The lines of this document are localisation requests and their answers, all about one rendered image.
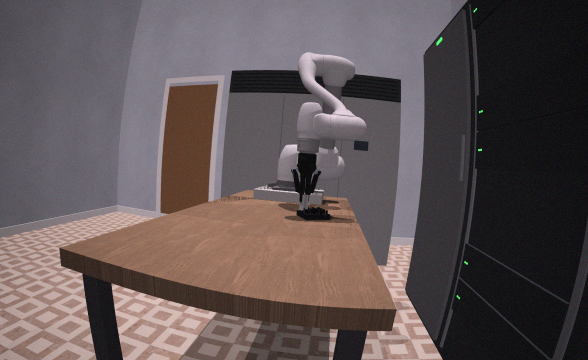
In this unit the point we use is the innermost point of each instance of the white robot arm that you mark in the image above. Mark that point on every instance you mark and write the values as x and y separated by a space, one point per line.
318 127

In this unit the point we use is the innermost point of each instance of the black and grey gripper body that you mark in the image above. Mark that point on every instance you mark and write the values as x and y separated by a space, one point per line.
307 160

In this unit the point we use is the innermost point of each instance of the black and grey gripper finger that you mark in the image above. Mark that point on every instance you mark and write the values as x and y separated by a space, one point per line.
310 186
300 186

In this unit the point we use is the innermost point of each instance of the black knob box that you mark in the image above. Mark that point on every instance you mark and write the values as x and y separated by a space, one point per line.
314 214

